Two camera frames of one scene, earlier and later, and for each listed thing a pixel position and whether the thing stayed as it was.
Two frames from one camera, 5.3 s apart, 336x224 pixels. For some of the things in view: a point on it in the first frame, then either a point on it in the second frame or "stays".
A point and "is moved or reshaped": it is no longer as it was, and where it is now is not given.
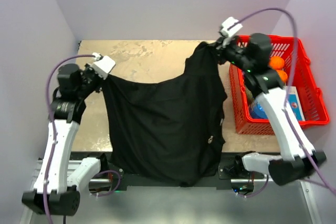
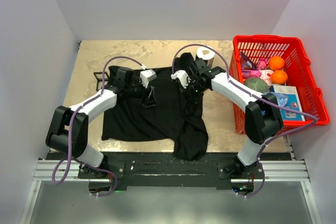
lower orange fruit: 283,76 stays
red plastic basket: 313,106 stays
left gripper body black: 92,81 → 138,91
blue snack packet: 295,102 stays
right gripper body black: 229,50 → 195,89
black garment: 171,132 is moved or reshaped
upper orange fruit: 276,62 stays
